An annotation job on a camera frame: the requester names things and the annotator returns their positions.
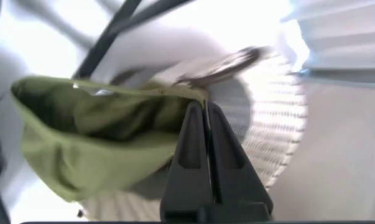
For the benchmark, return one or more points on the white laundry basket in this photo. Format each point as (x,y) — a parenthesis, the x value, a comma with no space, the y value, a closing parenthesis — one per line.
(268,124)

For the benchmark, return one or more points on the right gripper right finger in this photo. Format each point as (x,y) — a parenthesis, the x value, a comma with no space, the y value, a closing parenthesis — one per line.
(237,183)

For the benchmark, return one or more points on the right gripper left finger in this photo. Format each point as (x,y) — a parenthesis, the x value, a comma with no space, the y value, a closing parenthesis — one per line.
(187,180)

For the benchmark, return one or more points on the black clothes rack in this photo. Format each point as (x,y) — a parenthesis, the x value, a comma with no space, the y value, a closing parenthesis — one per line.
(106,37)

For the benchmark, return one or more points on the green garment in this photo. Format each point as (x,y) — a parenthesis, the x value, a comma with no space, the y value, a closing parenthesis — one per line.
(81,161)

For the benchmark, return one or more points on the white curtain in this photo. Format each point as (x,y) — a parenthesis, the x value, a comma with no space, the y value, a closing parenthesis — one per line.
(345,40)

